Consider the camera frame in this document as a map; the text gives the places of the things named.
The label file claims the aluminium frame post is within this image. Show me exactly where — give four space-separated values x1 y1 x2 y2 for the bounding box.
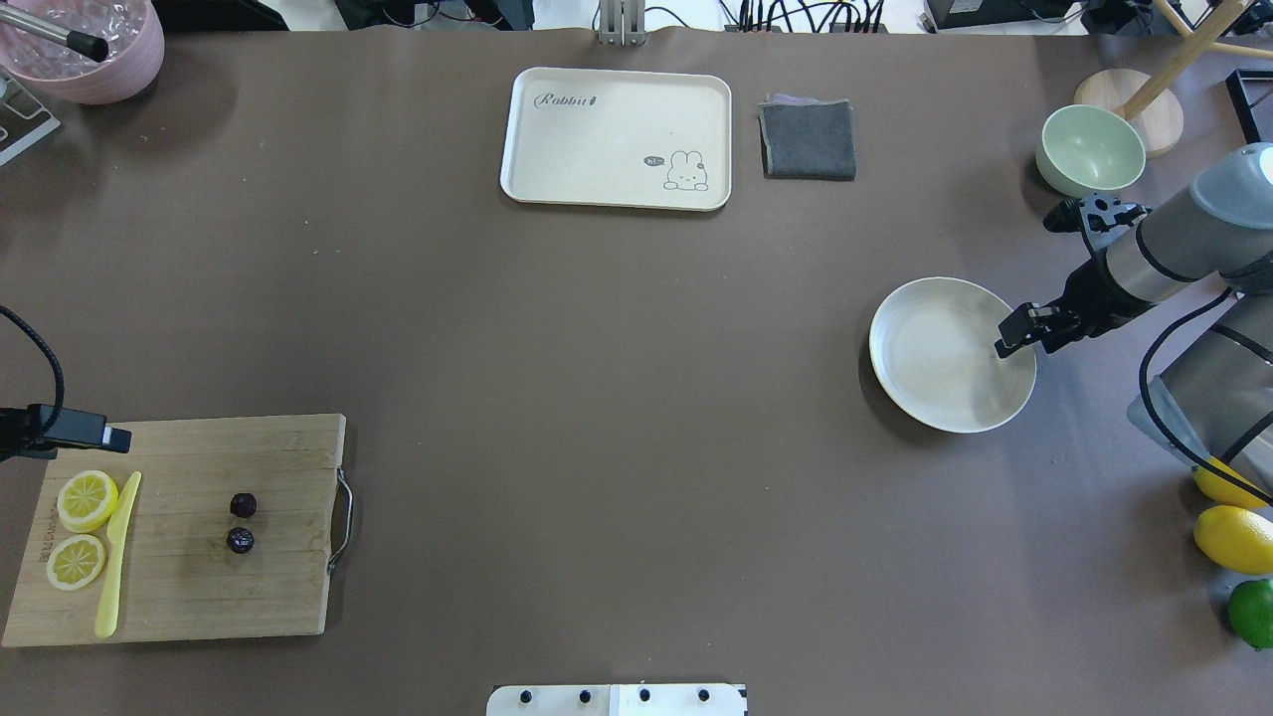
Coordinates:
596 0 645 47

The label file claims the grey folded cloth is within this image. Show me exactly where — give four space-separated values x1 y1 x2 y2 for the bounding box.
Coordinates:
757 93 858 181

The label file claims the pink ice bowl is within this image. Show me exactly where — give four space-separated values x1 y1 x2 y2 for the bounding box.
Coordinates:
1 1 165 104

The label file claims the yellow plastic knife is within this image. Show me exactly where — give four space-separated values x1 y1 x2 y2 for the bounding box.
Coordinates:
92 471 144 640

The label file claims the wine glass rack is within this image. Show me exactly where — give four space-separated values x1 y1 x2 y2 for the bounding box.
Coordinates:
1225 69 1272 141

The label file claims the cream rabbit tray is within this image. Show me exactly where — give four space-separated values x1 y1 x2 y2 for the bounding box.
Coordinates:
500 68 733 211

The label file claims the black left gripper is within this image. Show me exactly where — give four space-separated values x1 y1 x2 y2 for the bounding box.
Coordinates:
1 404 132 462

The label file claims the wooden cup stand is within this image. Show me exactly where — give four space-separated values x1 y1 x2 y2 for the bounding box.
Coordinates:
1073 1 1270 159

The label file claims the bamboo cutting board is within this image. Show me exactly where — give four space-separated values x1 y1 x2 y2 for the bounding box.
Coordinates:
1 414 354 648

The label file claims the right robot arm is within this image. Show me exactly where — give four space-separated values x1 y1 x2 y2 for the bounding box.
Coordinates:
995 141 1272 503

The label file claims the yellow lemon near lime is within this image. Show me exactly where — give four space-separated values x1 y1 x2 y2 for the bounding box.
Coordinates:
1192 506 1272 575

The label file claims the yellow lemon outer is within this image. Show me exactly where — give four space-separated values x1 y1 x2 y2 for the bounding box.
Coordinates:
1192 456 1269 510

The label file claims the green bowl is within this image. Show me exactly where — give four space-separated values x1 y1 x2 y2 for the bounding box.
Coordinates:
1032 104 1147 197

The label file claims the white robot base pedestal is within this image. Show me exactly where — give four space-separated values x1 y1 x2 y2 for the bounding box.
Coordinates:
485 682 749 715

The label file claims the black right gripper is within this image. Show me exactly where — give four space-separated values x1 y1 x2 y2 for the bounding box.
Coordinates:
995 257 1144 361

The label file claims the lemon slice upper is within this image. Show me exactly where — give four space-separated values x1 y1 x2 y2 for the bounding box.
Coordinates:
56 470 118 534

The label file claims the lemon slice lower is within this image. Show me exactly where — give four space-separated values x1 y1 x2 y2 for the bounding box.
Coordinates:
46 534 107 591

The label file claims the cream round plate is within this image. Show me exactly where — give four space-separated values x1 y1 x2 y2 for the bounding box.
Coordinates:
868 276 1037 434

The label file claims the lemon slice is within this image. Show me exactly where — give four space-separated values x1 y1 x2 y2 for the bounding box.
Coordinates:
46 534 107 591
56 470 118 534

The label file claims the green lime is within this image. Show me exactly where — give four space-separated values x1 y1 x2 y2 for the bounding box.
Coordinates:
1226 578 1272 648

